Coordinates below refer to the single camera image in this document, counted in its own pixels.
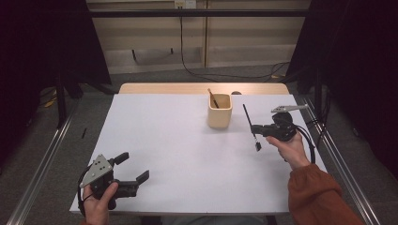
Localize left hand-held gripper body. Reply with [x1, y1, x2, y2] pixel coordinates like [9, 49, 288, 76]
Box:
[79, 154, 139, 211]

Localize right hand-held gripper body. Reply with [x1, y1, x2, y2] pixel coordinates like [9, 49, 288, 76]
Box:
[262, 104, 310, 143]

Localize black flat-head brush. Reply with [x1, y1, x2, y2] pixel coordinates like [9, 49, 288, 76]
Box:
[242, 103, 263, 153]

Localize beige square pen holder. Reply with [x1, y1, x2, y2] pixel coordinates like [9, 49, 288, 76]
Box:
[207, 93, 234, 129]

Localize person's right hand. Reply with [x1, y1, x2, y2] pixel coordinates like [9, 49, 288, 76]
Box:
[266, 130, 312, 172]

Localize person's left hand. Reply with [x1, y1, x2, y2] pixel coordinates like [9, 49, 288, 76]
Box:
[82, 182, 120, 225]

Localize white table sheet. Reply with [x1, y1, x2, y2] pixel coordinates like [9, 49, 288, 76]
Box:
[69, 93, 329, 216]

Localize black metal stand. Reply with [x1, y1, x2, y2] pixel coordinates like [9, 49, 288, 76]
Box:
[54, 73, 69, 129]

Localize black curtain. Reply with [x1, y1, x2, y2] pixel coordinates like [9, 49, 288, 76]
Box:
[0, 0, 112, 172]
[285, 0, 398, 181]

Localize left hand-held gripper cable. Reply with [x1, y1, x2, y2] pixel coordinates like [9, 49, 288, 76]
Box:
[76, 166, 92, 218]

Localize black cable bundle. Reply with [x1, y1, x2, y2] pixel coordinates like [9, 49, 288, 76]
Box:
[308, 90, 333, 148]

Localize aluminium floor rail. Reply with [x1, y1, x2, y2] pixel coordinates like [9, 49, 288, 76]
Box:
[6, 102, 79, 225]
[301, 97, 381, 225]

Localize black floor cable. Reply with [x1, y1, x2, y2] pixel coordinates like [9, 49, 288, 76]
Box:
[179, 7, 290, 83]

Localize black horizontal frame bar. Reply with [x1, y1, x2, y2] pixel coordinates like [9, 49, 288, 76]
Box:
[88, 8, 311, 19]

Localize white wall socket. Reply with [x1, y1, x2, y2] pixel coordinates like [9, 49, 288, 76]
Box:
[174, 0, 197, 9]

